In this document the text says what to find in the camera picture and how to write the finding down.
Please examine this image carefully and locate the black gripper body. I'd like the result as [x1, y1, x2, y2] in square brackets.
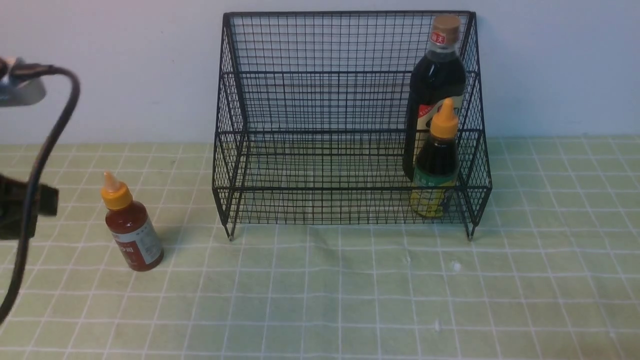
[0, 175, 60, 240]

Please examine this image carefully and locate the red sauce bottle yellow cap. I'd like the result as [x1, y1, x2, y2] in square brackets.
[100, 171, 165, 272]

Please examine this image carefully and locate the small dark bottle orange cap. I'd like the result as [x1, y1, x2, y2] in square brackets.
[410, 97, 460, 218]

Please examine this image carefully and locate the tall dark vinegar bottle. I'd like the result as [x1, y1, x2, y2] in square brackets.
[402, 14, 467, 180]

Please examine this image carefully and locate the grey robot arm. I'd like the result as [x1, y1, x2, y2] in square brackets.
[0, 57, 60, 240]

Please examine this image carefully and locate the green checkered tablecloth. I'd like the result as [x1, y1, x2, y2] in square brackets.
[1, 136, 640, 360]

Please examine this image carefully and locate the black cable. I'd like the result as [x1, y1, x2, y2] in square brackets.
[0, 63, 81, 326]

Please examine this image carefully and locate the black wire mesh shelf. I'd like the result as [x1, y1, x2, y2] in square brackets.
[211, 10, 492, 240]

